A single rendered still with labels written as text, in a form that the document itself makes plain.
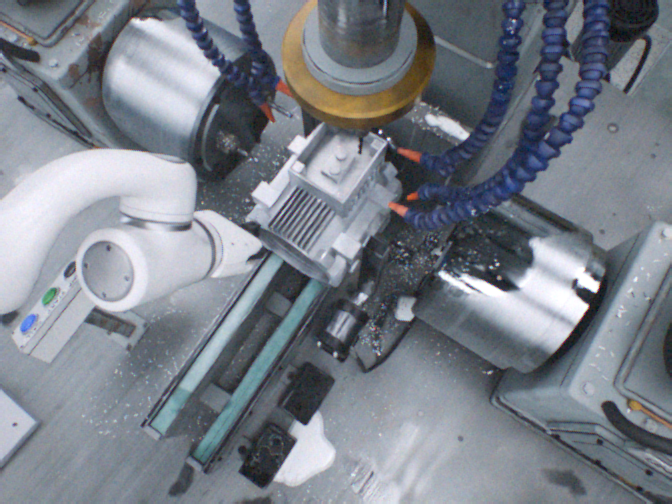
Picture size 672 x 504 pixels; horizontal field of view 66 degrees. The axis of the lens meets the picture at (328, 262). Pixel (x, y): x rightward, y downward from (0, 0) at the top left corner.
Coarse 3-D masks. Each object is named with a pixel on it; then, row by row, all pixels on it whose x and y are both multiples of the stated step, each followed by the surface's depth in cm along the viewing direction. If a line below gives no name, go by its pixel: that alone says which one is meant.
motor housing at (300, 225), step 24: (288, 192) 83; (288, 216) 79; (312, 216) 80; (336, 216) 81; (360, 216) 83; (384, 216) 88; (264, 240) 92; (288, 240) 79; (312, 240) 79; (360, 240) 84; (312, 264) 94; (336, 264) 83
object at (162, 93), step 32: (128, 32) 83; (160, 32) 82; (224, 32) 86; (128, 64) 82; (160, 64) 81; (192, 64) 80; (128, 96) 83; (160, 96) 81; (192, 96) 80; (224, 96) 82; (128, 128) 88; (160, 128) 83; (192, 128) 81; (224, 128) 87; (256, 128) 98; (192, 160) 85; (224, 160) 94
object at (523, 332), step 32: (480, 224) 72; (512, 224) 72; (544, 224) 73; (576, 224) 78; (416, 256) 81; (448, 256) 72; (480, 256) 71; (512, 256) 71; (544, 256) 71; (576, 256) 71; (448, 288) 74; (480, 288) 72; (512, 288) 71; (544, 288) 70; (576, 288) 71; (448, 320) 77; (480, 320) 74; (512, 320) 72; (544, 320) 70; (576, 320) 70; (480, 352) 79; (512, 352) 74; (544, 352) 73
